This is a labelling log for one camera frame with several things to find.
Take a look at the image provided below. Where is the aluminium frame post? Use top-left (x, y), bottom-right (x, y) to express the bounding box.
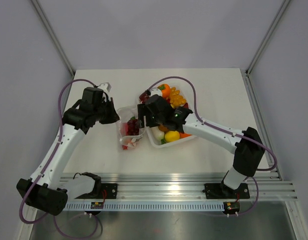
top-left (245, 0), bottom-right (293, 76)
top-left (29, 0), bottom-right (75, 78)

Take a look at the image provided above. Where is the clear zip top bag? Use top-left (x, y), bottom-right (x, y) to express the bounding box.
top-left (116, 105), bottom-right (145, 150)

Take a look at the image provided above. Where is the small circuit board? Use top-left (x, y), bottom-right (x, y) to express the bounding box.
top-left (224, 201), bottom-right (240, 214)
top-left (91, 201), bottom-right (104, 209)

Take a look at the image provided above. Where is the yellow lemon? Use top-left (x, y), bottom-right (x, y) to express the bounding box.
top-left (164, 130), bottom-right (180, 143)

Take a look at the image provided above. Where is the orange tangerine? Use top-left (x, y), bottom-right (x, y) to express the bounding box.
top-left (179, 132), bottom-right (191, 139)

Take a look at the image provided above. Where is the aluminium mounting rail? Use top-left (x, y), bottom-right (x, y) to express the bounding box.
top-left (58, 162), bottom-right (298, 201)

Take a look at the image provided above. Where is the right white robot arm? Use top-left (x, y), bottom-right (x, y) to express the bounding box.
top-left (137, 94), bottom-right (265, 199)

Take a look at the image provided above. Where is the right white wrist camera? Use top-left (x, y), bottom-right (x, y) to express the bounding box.
top-left (149, 87), bottom-right (163, 96)

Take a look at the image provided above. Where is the left small circuit board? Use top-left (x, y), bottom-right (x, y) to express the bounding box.
top-left (91, 201), bottom-right (104, 209)

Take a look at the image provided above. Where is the right small circuit board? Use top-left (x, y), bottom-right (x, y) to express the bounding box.
top-left (224, 201), bottom-right (240, 214)

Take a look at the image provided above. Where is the orange persimmon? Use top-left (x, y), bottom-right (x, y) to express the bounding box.
top-left (157, 83), bottom-right (171, 99)

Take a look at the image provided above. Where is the brown kiwi fruit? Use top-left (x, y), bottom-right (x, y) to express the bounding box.
top-left (158, 125), bottom-right (169, 132)

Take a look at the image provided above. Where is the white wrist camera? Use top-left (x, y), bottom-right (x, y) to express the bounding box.
top-left (149, 87), bottom-right (163, 96)
top-left (97, 82), bottom-right (111, 94)

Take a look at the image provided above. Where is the left aluminium frame post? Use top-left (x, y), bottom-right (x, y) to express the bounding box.
top-left (29, 0), bottom-right (75, 78)

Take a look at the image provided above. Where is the dark red apple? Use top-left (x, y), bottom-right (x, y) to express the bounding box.
top-left (139, 90), bottom-right (151, 104)

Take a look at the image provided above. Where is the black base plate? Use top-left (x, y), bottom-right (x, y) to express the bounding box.
top-left (76, 183), bottom-right (118, 200)
top-left (202, 183), bottom-right (250, 200)

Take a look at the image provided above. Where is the white plastic food tray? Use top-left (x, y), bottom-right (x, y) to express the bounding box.
top-left (135, 83), bottom-right (196, 148)

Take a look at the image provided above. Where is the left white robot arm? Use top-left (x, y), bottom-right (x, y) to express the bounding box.
top-left (16, 82), bottom-right (119, 216)

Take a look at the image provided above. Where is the white slotted cable duct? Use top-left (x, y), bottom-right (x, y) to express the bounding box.
top-left (63, 201), bottom-right (224, 212)

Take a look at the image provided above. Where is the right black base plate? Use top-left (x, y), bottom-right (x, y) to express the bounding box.
top-left (202, 183), bottom-right (250, 200)

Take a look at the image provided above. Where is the right aluminium frame post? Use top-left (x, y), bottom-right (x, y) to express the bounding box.
top-left (245, 0), bottom-right (293, 76)

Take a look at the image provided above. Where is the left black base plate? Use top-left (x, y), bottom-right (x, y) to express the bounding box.
top-left (76, 183), bottom-right (118, 200)

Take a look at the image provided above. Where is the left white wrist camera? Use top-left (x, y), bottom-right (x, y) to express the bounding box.
top-left (97, 82), bottom-right (111, 94)

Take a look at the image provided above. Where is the purple grape bunch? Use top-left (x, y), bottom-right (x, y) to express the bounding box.
top-left (127, 117), bottom-right (140, 136)

